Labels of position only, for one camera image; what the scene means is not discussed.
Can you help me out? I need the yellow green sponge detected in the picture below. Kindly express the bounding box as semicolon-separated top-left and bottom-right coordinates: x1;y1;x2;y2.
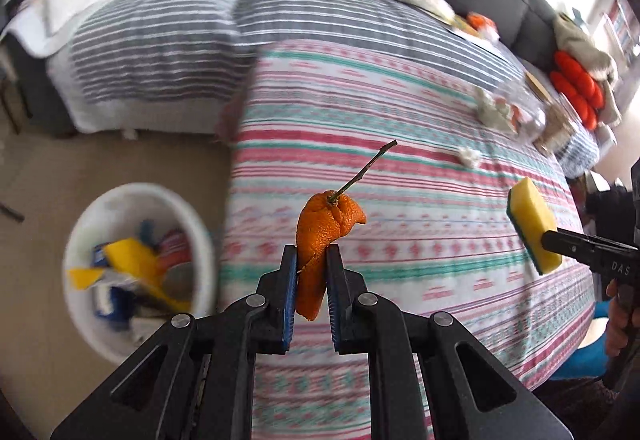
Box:
506;178;563;275

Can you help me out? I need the orange peel with stem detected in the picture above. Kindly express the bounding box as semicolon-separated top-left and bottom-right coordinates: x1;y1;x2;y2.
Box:
295;140;397;321

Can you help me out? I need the red soda can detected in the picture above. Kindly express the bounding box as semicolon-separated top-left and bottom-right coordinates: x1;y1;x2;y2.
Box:
157;229;192;273

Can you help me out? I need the yellow snack wrapper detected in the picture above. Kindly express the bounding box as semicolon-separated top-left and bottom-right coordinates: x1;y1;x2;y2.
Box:
66;238;191;313

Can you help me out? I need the small white tissue ball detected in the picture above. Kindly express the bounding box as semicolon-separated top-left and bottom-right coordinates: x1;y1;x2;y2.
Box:
458;147;483;169

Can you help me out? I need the cream paper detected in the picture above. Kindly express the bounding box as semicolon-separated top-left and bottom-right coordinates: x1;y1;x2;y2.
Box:
475;88;518;137

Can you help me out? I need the white trash bin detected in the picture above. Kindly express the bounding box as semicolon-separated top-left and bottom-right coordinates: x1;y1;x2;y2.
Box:
63;183;217;364

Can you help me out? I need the person's right hand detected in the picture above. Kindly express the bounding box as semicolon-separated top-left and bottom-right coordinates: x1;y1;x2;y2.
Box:
605;279;640;359

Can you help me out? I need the glass jar with crackers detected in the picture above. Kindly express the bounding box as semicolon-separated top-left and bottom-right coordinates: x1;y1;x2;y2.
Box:
534;94;582;157

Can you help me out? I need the red orange cushion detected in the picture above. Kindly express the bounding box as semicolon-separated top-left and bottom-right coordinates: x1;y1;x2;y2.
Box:
549;51;605;131

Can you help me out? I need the glass jar with cork lid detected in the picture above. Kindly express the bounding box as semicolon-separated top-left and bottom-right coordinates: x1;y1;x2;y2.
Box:
496;80;546;144

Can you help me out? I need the patterned red green tablecloth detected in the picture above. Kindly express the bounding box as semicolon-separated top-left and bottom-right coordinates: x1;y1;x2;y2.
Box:
218;40;595;388

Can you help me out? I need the beige blanket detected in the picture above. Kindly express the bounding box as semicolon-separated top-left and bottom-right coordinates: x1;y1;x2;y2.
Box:
553;14;618;85

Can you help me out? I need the white bookshelf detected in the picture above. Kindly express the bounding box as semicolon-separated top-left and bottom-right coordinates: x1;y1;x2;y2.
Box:
599;0;639;72

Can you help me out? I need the orange white toy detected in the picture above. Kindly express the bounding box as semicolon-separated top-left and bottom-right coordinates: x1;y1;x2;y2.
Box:
466;12;500;43

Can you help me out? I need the yellow book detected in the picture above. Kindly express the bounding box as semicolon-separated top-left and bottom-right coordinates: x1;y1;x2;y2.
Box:
449;16;499;55

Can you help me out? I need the grey striped quilt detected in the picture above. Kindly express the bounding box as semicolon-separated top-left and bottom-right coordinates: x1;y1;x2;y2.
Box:
46;0;601;181

